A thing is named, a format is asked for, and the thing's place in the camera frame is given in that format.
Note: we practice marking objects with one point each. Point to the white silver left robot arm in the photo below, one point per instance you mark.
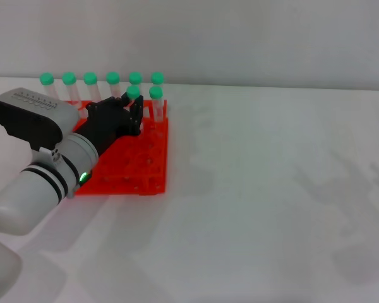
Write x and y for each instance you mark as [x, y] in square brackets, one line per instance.
[34, 189]

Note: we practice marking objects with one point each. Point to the green capped clear test tube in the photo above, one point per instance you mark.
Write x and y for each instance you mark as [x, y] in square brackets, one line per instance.
[69, 78]
[135, 77]
[155, 92]
[46, 79]
[90, 78]
[157, 77]
[112, 78]

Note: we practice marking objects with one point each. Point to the orange plastic test tube rack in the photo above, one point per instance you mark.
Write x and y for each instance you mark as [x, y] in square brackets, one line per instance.
[145, 158]

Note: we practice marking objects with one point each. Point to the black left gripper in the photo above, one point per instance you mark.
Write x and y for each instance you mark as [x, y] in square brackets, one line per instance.
[107, 126]

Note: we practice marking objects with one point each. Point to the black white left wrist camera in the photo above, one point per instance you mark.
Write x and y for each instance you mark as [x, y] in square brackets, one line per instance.
[28, 116]

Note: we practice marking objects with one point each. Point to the white labelled green capped tube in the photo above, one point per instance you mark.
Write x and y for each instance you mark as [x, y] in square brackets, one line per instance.
[133, 92]

